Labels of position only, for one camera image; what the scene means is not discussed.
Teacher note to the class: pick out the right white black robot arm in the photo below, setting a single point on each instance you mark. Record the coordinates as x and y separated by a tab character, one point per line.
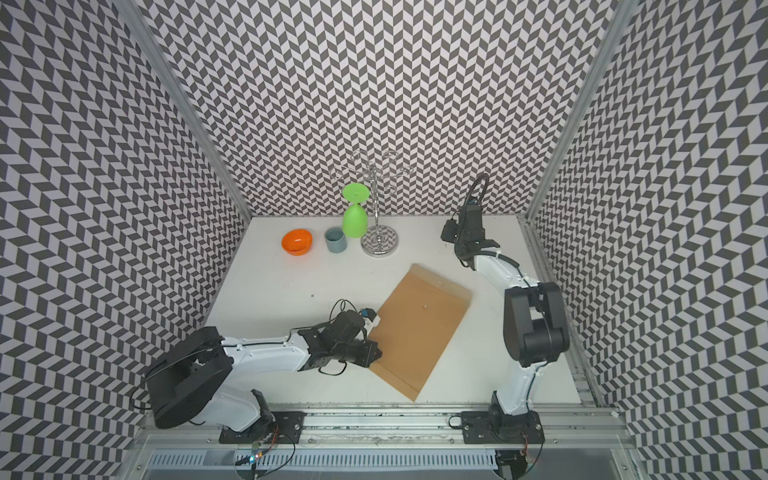
534	324

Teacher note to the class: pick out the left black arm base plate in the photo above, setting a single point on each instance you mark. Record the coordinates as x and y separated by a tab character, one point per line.
287	425

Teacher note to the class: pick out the brown kraft file bag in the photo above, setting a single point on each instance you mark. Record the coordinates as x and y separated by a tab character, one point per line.
416	324

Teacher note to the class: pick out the grey-blue cup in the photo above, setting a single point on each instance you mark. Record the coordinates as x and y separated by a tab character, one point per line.
335	240

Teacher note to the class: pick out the orange plastic bowl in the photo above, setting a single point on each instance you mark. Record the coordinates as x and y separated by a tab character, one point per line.
297	242

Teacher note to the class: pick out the aluminium front rail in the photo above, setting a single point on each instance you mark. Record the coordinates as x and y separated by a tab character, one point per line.
406	426

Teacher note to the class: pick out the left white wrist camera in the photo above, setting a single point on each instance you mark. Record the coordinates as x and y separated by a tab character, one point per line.
368	315

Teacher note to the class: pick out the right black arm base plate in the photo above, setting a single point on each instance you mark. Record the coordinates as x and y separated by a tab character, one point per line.
490	427

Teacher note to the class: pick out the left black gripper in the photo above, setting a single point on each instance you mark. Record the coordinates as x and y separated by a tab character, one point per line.
368	358

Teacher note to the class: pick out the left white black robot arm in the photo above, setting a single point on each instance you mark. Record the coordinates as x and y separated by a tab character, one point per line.
199	379

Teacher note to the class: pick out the green plastic wine glass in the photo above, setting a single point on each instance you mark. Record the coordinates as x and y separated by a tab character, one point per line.
355	217

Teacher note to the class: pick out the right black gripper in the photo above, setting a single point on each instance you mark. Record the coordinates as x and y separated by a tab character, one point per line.
449	225

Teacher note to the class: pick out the chrome cup holder stand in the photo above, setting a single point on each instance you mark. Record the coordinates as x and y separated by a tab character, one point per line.
379	240

